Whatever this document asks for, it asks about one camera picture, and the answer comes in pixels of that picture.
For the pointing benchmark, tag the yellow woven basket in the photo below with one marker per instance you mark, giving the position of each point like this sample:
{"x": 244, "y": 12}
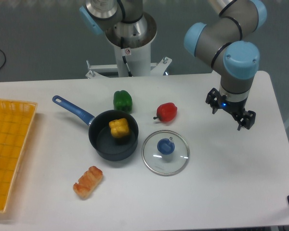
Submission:
{"x": 16, "y": 118}

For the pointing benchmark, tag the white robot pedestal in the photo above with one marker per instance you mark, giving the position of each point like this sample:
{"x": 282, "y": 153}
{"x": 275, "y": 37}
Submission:
{"x": 132, "y": 48}

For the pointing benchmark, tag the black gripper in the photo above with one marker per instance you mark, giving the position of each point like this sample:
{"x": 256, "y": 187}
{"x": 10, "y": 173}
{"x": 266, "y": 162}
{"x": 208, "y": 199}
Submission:
{"x": 245, "y": 119}

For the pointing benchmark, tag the yellow toy bell pepper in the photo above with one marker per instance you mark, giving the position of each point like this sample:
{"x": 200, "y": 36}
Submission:
{"x": 119, "y": 128}

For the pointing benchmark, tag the red toy bell pepper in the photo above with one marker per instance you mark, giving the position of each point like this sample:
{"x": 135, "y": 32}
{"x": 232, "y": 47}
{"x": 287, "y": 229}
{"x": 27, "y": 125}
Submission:
{"x": 166, "y": 112}

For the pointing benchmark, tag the toy bread loaf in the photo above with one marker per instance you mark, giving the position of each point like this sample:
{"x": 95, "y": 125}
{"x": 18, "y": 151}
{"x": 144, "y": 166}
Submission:
{"x": 88, "y": 182}

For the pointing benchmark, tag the glass pot lid blue knob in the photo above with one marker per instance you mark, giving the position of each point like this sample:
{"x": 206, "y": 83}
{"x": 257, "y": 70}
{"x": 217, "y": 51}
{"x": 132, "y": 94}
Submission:
{"x": 165, "y": 153}

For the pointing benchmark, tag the green toy bell pepper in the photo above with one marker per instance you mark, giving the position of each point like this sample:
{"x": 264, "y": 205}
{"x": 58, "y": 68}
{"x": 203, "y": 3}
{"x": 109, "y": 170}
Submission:
{"x": 122, "y": 101}

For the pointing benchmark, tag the dark pot with blue handle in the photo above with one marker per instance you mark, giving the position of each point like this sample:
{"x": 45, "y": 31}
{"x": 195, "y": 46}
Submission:
{"x": 107, "y": 146}

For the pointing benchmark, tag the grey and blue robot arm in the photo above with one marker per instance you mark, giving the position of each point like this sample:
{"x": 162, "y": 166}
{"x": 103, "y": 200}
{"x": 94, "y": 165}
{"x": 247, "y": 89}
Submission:
{"x": 221, "y": 46}

